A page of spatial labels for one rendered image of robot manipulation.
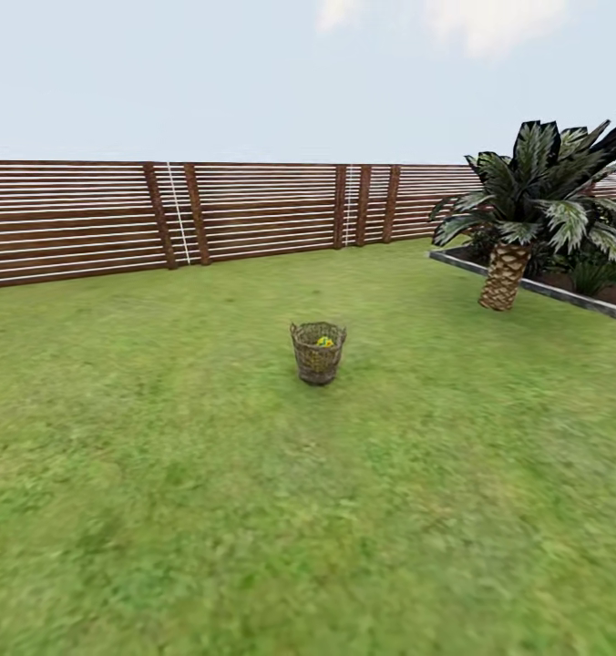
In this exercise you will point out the wicker basket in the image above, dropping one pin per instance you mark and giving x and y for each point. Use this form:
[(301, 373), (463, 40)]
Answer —
[(307, 355)]

